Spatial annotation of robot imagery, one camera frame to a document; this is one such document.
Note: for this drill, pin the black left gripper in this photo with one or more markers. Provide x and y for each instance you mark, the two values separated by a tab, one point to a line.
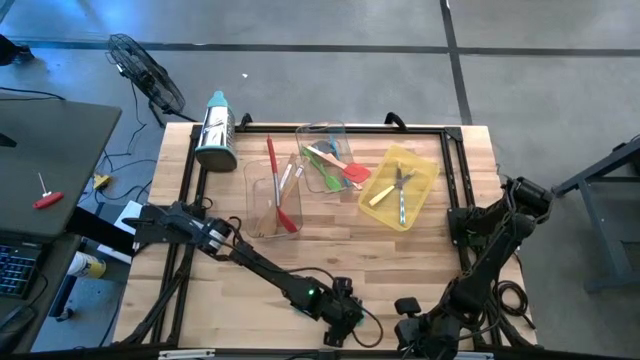
342	312

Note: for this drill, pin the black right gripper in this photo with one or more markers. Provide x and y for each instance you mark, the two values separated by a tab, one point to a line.
425	335

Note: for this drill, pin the green silicone spatula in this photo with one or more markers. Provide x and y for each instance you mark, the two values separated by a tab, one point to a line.
332	182

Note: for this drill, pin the blue silicone spatula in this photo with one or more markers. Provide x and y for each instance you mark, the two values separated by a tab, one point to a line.
325	147

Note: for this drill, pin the red slotted spoon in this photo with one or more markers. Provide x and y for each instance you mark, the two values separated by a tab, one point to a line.
274	155

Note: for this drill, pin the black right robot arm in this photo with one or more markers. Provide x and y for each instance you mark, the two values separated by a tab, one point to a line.
480	280

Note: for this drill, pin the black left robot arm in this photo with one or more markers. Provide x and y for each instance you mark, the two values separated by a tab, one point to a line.
265	270

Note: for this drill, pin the clear plastic bin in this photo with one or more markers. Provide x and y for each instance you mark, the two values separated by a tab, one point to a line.
252	200
312	131

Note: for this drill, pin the yellow plastic bin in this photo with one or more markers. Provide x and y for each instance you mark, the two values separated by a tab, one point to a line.
425	170

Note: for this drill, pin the dark metal cart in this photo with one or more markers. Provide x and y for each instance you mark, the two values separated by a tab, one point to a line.
592	172

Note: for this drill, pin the yellow and white can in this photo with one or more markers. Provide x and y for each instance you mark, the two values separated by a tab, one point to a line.
90	266

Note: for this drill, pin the desk caster foot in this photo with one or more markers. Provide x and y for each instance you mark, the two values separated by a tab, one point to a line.
65	315

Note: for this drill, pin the grey desk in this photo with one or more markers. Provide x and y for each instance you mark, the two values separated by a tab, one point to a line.
55	250

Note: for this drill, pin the black computer mouse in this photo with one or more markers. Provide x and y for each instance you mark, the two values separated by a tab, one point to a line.
15	322

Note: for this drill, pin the black desk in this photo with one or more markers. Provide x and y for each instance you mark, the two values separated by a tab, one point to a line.
55	150

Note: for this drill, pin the backlit keyboard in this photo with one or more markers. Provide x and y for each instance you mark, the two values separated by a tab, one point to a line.
15	270

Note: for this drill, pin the person's foot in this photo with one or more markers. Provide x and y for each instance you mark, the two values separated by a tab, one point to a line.
10	50

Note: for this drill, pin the silver table bracket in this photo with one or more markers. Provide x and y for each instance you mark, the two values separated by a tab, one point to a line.
185	354
465	355

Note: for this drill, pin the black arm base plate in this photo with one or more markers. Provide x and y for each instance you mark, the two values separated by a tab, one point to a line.
145	238
457	235

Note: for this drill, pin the black aluminium table frame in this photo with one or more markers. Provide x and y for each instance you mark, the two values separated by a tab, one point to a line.
400	129

